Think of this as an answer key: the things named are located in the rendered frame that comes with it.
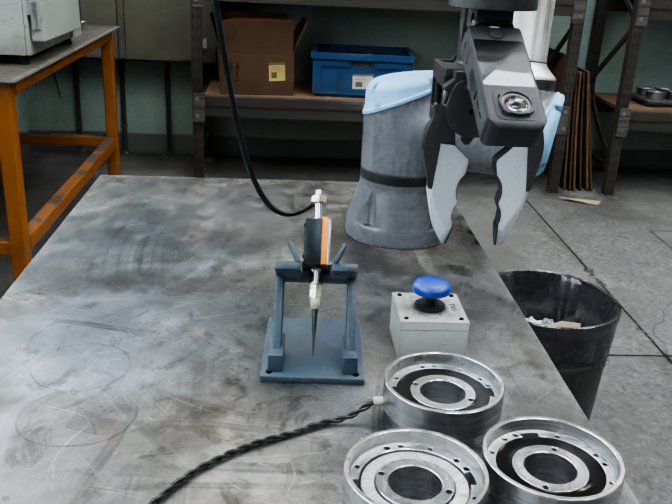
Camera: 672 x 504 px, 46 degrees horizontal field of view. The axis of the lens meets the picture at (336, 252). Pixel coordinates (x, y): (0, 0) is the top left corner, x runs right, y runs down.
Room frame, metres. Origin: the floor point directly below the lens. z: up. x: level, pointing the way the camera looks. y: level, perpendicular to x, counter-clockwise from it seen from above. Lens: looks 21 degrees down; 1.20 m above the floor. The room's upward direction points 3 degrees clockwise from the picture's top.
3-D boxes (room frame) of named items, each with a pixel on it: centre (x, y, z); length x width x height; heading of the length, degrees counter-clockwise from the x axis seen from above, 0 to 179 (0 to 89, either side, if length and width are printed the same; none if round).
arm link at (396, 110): (1.10, -0.09, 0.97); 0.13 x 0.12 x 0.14; 76
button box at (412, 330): (0.76, -0.10, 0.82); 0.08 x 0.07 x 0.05; 4
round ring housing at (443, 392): (0.61, -0.10, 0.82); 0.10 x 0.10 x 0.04
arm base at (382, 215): (1.10, -0.09, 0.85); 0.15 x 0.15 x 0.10
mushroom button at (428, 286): (0.75, -0.10, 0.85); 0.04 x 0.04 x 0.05
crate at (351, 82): (4.23, -0.08, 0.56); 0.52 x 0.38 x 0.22; 91
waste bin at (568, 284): (1.73, -0.51, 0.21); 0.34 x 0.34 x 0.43
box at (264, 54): (4.17, 0.45, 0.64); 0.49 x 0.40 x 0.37; 99
